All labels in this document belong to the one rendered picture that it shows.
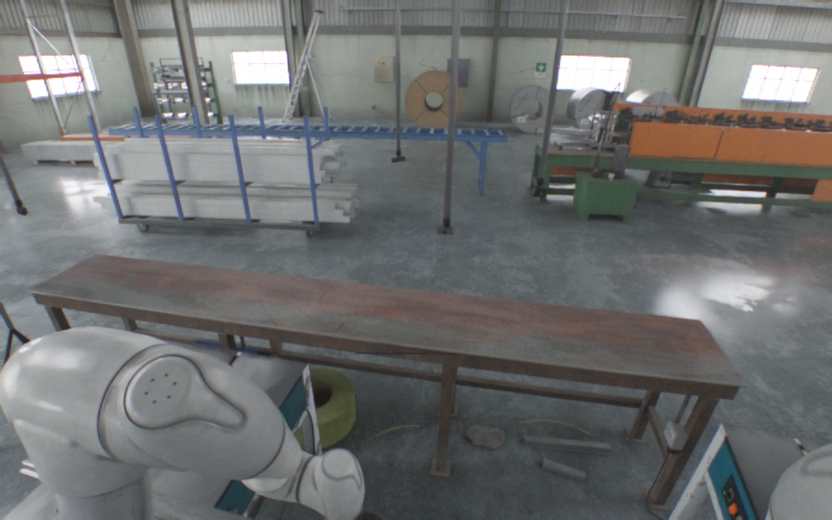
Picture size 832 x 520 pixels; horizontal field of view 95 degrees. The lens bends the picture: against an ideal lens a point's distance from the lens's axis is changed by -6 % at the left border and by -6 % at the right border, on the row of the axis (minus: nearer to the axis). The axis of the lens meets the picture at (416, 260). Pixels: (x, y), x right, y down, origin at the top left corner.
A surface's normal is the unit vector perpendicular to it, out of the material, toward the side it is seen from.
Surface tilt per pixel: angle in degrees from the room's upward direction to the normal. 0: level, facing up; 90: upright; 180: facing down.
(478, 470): 0
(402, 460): 0
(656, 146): 90
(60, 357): 16
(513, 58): 90
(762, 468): 0
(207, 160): 90
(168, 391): 28
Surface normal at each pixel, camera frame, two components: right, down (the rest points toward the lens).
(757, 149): -0.07, 0.46
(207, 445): 0.59, 0.43
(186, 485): 0.01, -0.89
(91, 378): 0.04, -0.51
